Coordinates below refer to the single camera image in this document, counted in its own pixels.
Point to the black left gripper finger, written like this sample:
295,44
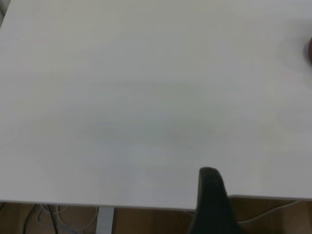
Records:
212,207

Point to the red ceramic cup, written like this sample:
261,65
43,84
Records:
310,50

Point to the grey metal table leg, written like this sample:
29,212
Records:
104,220

